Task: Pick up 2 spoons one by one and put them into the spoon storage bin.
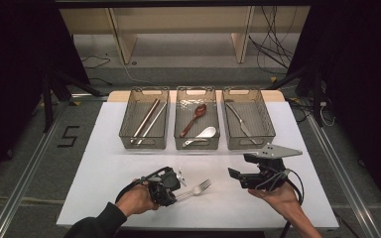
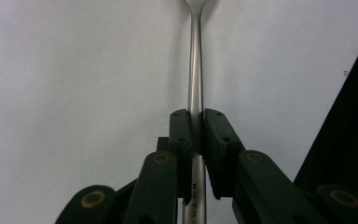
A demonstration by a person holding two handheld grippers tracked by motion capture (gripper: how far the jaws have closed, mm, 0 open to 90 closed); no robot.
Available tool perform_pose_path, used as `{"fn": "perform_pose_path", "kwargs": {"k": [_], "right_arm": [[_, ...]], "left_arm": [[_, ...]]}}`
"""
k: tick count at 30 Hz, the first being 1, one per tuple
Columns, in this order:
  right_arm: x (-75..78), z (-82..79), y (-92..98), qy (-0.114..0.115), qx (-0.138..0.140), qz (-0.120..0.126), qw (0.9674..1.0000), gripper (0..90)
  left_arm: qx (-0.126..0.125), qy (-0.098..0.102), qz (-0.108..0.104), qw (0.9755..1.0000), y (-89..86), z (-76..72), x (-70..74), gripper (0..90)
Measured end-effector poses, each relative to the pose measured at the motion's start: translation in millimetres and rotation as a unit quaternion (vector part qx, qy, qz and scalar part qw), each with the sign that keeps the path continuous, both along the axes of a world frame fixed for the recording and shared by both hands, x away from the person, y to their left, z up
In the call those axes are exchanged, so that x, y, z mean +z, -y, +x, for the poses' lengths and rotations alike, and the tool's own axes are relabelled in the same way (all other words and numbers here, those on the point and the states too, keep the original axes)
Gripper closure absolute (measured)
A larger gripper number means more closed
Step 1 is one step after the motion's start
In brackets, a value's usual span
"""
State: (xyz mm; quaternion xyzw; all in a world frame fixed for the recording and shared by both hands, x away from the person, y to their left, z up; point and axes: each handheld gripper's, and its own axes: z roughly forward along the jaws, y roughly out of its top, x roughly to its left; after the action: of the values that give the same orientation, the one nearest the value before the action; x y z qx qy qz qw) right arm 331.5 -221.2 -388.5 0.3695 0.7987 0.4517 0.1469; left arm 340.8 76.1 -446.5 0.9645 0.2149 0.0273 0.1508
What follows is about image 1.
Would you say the thin black floor cable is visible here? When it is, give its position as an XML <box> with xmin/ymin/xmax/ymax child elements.
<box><xmin>79</xmin><ymin>54</ymin><xmax>112</xmax><ymax>70</ymax></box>

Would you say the grey transparent plastic bin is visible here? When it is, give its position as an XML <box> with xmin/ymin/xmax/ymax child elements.
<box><xmin>221</xmin><ymin>86</ymin><xmax>277</xmax><ymax>151</ymax></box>
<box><xmin>173</xmin><ymin>85</ymin><xmax>221</xmax><ymax>151</ymax></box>
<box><xmin>118</xmin><ymin>86</ymin><xmax>172</xmax><ymax>151</ymax></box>

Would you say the white ceramic spoon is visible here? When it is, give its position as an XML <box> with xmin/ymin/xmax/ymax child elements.
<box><xmin>182</xmin><ymin>126</ymin><xmax>218</xmax><ymax>148</ymax></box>

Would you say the brown wooden spoon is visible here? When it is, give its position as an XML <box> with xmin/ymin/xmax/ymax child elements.
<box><xmin>180</xmin><ymin>103</ymin><xmax>208</xmax><ymax>139</ymax></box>

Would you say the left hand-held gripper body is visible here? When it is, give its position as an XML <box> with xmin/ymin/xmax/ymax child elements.
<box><xmin>146</xmin><ymin>166</ymin><xmax>187</xmax><ymax>208</ymax></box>

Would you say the white plug cable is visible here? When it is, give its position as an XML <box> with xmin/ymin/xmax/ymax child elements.
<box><xmin>318</xmin><ymin>100</ymin><xmax>337</xmax><ymax>128</ymax></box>

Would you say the black curtain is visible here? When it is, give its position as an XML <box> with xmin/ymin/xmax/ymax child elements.
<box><xmin>286</xmin><ymin>0</ymin><xmax>381</xmax><ymax>212</ymax></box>
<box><xmin>0</xmin><ymin>0</ymin><xmax>91</xmax><ymax>194</ymax></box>

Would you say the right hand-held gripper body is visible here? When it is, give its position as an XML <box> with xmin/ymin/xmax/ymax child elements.
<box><xmin>240</xmin><ymin>142</ymin><xmax>304</xmax><ymax>191</ymax></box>

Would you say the aluminium floor rail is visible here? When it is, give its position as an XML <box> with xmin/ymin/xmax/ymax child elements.
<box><xmin>305</xmin><ymin>113</ymin><xmax>381</xmax><ymax>238</ymax></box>
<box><xmin>0</xmin><ymin>110</ymin><xmax>64</xmax><ymax>238</ymax></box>

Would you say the white chopstick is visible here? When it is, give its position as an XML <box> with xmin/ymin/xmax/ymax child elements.
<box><xmin>137</xmin><ymin>102</ymin><xmax>168</xmax><ymax>146</ymax></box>
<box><xmin>138</xmin><ymin>102</ymin><xmax>169</xmax><ymax>146</ymax></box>

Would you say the person's left hand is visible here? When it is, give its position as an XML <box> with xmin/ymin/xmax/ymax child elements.
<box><xmin>115</xmin><ymin>179</ymin><xmax>160</xmax><ymax>218</ymax></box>

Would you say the steel knife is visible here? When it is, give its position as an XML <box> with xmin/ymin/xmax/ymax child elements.
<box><xmin>225</xmin><ymin>101</ymin><xmax>258</xmax><ymax>145</ymax></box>

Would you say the person's right hand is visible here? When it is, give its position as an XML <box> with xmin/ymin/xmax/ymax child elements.
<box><xmin>247</xmin><ymin>182</ymin><xmax>302</xmax><ymax>220</ymax></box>

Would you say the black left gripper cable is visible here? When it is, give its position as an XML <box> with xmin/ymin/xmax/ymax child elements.
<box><xmin>114</xmin><ymin>167</ymin><xmax>167</xmax><ymax>204</ymax></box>

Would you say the bundle of black floor cables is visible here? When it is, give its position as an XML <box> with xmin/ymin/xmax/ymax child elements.
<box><xmin>248</xmin><ymin>6</ymin><xmax>300</xmax><ymax>76</ymax></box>

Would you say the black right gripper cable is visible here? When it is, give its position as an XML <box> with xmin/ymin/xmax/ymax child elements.
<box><xmin>257</xmin><ymin>168</ymin><xmax>306</xmax><ymax>207</ymax></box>

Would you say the white floor cable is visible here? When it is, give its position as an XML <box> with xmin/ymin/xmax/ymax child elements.
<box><xmin>122</xmin><ymin>62</ymin><xmax>155</xmax><ymax>85</ymax></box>

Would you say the steel fork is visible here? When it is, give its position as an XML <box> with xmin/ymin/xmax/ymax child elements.
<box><xmin>175</xmin><ymin>178</ymin><xmax>212</xmax><ymax>202</ymax></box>

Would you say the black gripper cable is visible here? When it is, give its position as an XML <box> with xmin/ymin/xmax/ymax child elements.
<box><xmin>114</xmin><ymin>167</ymin><xmax>167</xmax><ymax>204</ymax></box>
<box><xmin>257</xmin><ymin>168</ymin><xmax>306</xmax><ymax>207</ymax></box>

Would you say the black metal stand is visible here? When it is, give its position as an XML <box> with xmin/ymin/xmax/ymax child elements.
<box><xmin>41</xmin><ymin>70</ymin><xmax>104</xmax><ymax>134</ymax></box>
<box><xmin>267</xmin><ymin>62</ymin><xmax>326</xmax><ymax>128</ymax></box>

